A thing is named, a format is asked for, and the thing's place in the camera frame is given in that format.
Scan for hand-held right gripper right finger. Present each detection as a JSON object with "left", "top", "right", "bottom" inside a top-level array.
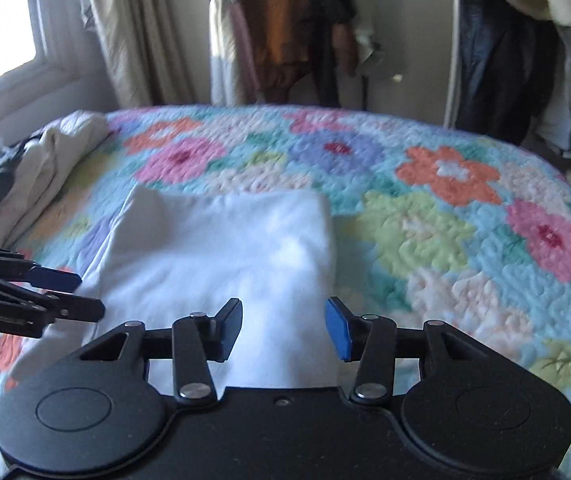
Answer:
[{"left": 325, "top": 296, "right": 491, "bottom": 403}]

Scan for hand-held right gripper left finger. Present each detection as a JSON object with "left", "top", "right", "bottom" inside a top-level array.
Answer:
[{"left": 80, "top": 298, "right": 244, "bottom": 405}]

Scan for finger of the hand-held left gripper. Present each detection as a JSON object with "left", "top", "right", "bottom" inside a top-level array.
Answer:
[
  {"left": 10, "top": 284, "right": 106, "bottom": 324},
  {"left": 0, "top": 254, "right": 82, "bottom": 293}
]

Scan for white long-sleeve shirt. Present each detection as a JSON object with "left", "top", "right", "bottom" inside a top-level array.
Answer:
[{"left": 82, "top": 182, "right": 339, "bottom": 391}]

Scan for pile of beige dark clothes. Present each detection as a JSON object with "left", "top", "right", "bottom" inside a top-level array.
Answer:
[{"left": 0, "top": 110, "right": 111, "bottom": 252}]

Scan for white clothes rack pole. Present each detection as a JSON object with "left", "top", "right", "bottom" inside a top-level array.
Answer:
[{"left": 443, "top": 0, "right": 465, "bottom": 129}]

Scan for floral quilt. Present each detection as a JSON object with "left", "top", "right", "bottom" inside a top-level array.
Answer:
[{"left": 0, "top": 104, "right": 571, "bottom": 480}]

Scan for cream curtain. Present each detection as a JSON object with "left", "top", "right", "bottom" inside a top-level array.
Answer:
[{"left": 66, "top": 0, "right": 197, "bottom": 109}]

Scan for cream hanging garment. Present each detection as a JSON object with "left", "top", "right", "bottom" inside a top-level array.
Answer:
[{"left": 208, "top": 0, "right": 262, "bottom": 107}]

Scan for black hanging garment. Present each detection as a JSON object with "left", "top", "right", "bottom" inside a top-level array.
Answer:
[{"left": 305, "top": 0, "right": 359, "bottom": 108}]

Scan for brown hanging jacket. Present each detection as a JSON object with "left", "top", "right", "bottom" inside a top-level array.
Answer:
[{"left": 237, "top": 0, "right": 317, "bottom": 88}]

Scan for hanging dark and white garments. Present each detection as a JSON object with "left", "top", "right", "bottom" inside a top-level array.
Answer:
[{"left": 458, "top": 0, "right": 562, "bottom": 147}]

